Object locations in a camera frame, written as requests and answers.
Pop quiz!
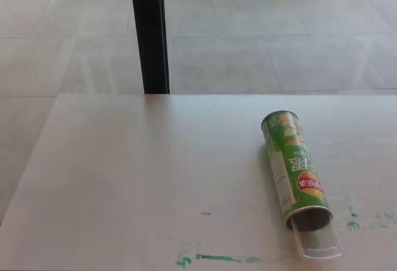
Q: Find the clear plastic chips tray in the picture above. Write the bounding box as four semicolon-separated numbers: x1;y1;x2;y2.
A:
287;216;343;261

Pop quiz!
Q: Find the green cylindrical chips can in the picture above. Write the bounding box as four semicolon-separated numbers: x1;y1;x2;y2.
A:
261;110;333;231

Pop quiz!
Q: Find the black vertical post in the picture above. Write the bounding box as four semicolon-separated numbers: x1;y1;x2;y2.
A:
129;0;171;95

